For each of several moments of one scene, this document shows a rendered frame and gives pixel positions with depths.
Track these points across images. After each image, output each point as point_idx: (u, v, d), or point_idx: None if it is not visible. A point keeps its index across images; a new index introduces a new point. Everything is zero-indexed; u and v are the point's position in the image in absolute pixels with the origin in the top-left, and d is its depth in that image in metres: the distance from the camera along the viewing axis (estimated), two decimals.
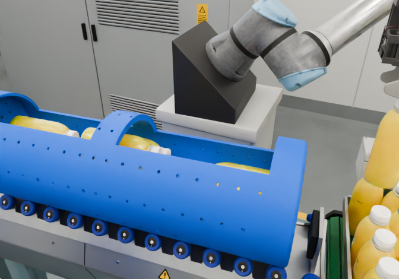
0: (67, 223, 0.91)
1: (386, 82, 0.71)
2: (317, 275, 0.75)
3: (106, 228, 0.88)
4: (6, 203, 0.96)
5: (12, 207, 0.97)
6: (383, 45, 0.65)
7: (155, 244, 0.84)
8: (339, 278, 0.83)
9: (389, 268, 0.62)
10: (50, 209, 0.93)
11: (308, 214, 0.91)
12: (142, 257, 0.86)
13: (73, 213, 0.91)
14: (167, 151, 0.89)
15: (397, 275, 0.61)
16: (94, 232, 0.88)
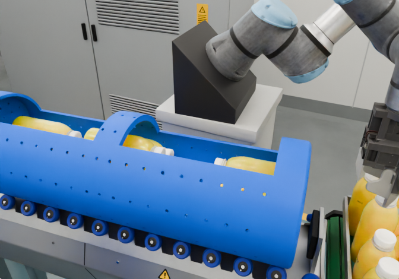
0: (66, 220, 0.91)
1: (369, 173, 0.74)
2: (317, 275, 0.75)
3: (105, 231, 0.88)
4: (6, 204, 0.96)
5: (9, 209, 0.97)
6: (364, 145, 0.68)
7: (154, 246, 0.84)
8: (339, 278, 0.83)
9: (389, 268, 0.62)
10: (51, 209, 0.92)
11: (308, 214, 0.91)
12: (142, 257, 0.86)
13: (75, 213, 0.90)
14: (170, 152, 0.89)
15: (397, 275, 0.61)
16: (93, 230, 0.88)
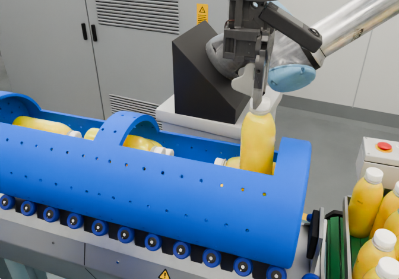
0: (66, 220, 0.91)
1: None
2: (317, 275, 0.75)
3: (105, 231, 0.88)
4: (6, 204, 0.96)
5: (9, 209, 0.97)
6: None
7: (154, 246, 0.84)
8: (339, 278, 0.83)
9: (389, 268, 0.62)
10: (51, 209, 0.92)
11: (308, 214, 0.91)
12: (142, 257, 0.86)
13: (75, 213, 0.90)
14: (170, 152, 0.89)
15: (397, 275, 0.61)
16: (93, 230, 0.88)
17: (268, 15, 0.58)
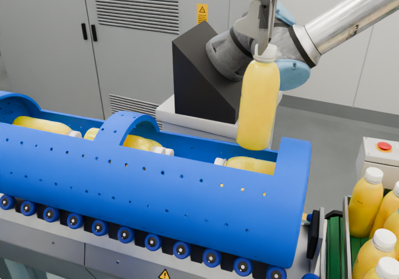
0: (66, 220, 0.91)
1: None
2: (317, 275, 0.75)
3: (105, 231, 0.88)
4: (6, 204, 0.96)
5: (9, 209, 0.97)
6: None
7: (154, 246, 0.84)
8: (339, 278, 0.83)
9: (389, 268, 0.62)
10: (51, 209, 0.92)
11: (308, 214, 0.91)
12: (142, 257, 0.86)
13: (75, 213, 0.90)
14: (170, 152, 0.89)
15: (397, 275, 0.61)
16: (93, 230, 0.88)
17: None
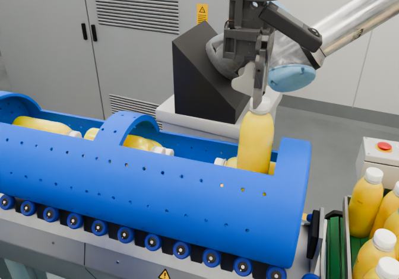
0: (66, 220, 0.91)
1: None
2: (317, 275, 0.75)
3: (105, 231, 0.88)
4: (6, 204, 0.96)
5: (9, 209, 0.97)
6: None
7: (154, 246, 0.84)
8: (339, 278, 0.83)
9: (389, 268, 0.62)
10: (51, 209, 0.92)
11: (308, 214, 0.91)
12: (142, 257, 0.86)
13: (75, 213, 0.90)
14: (170, 152, 0.89)
15: (397, 275, 0.61)
16: (93, 230, 0.88)
17: (268, 15, 0.58)
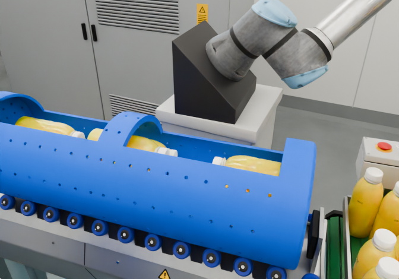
0: (67, 216, 0.91)
1: None
2: (317, 275, 0.75)
3: (103, 234, 0.88)
4: (5, 205, 0.96)
5: (6, 209, 0.97)
6: None
7: (152, 246, 0.84)
8: (339, 278, 0.83)
9: (389, 268, 0.62)
10: (52, 211, 0.92)
11: (308, 214, 0.91)
12: (142, 257, 0.86)
13: (78, 215, 0.90)
14: (174, 152, 0.89)
15: (397, 275, 0.61)
16: (92, 227, 0.89)
17: None
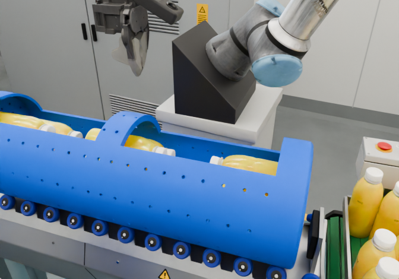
0: (66, 218, 0.91)
1: None
2: (317, 275, 0.75)
3: (104, 232, 0.88)
4: (5, 205, 0.96)
5: (8, 209, 0.97)
6: None
7: (153, 246, 0.84)
8: (339, 278, 0.83)
9: (389, 268, 0.62)
10: (51, 210, 0.92)
11: (308, 214, 0.91)
12: (142, 257, 0.86)
13: (76, 213, 0.90)
14: (172, 152, 0.89)
15: (397, 275, 0.61)
16: (92, 229, 0.89)
17: None
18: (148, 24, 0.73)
